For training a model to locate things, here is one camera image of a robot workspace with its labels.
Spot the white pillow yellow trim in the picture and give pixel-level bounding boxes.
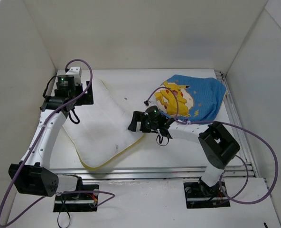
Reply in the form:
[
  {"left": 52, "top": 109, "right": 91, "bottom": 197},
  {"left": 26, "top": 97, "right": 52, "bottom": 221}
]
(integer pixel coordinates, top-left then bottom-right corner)
[{"left": 63, "top": 78, "right": 144, "bottom": 170}]

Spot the blue yellow cartoon pillowcase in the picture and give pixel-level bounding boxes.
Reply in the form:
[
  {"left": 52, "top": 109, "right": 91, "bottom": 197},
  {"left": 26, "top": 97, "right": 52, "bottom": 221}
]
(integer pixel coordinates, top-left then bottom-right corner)
[{"left": 154, "top": 75, "right": 226, "bottom": 122}]

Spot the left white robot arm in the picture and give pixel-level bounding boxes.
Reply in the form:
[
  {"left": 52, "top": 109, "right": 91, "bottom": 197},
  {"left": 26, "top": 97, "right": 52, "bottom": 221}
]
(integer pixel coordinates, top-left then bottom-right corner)
[{"left": 9, "top": 67, "right": 94, "bottom": 200}]

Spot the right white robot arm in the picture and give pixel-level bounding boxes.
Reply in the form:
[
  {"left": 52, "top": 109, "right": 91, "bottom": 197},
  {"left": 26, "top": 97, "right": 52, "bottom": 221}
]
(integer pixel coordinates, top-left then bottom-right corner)
[{"left": 128, "top": 105, "right": 240, "bottom": 196}]

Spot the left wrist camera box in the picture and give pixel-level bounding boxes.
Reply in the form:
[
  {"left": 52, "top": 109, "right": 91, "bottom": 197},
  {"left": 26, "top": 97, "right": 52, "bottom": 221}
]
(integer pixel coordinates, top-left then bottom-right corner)
[{"left": 65, "top": 66, "right": 82, "bottom": 86}]

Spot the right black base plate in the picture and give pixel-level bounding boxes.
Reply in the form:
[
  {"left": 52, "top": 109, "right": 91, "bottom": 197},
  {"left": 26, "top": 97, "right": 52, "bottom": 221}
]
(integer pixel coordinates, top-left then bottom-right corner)
[{"left": 184, "top": 182, "right": 230, "bottom": 209}]

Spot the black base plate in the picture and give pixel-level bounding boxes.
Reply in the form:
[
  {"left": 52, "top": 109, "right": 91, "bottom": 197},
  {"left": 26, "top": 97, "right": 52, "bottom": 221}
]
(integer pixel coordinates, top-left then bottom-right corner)
[
  {"left": 53, "top": 184, "right": 99, "bottom": 212},
  {"left": 184, "top": 182, "right": 230, "bottom": 209}
]

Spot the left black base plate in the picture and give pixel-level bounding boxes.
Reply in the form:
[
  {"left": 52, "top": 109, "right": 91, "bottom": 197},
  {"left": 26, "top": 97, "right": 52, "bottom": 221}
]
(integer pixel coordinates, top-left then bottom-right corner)
[{"left": 53, "top": 184, "right": 99, "bottom": 212}]

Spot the aluminium frame rail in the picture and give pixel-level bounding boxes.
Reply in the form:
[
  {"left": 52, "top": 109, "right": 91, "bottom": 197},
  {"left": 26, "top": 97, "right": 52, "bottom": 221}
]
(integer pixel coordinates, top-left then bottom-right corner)
[{"left": 49, "top": 70, "right": 260, "bottom": 181}]

